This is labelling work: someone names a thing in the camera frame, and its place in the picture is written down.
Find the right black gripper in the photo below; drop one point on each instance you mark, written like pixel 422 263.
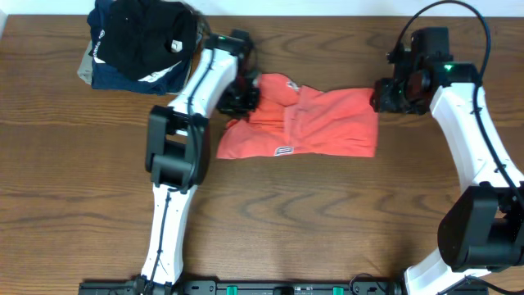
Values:
pixel 385 97

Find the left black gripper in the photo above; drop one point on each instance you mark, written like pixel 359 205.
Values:
pixel 239 101

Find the red printed t-shirt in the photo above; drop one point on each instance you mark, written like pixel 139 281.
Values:
pixel 297 119

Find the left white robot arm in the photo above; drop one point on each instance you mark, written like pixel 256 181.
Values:
pixel 178 148

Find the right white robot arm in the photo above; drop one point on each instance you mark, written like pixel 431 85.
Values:
pixel 482 233

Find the navy folded shirt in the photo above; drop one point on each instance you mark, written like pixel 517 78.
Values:
pixel 100 75

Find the black folded shirt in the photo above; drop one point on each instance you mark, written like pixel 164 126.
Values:
pixel 143 37

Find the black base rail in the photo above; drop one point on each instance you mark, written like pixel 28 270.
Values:
pixel 209 287

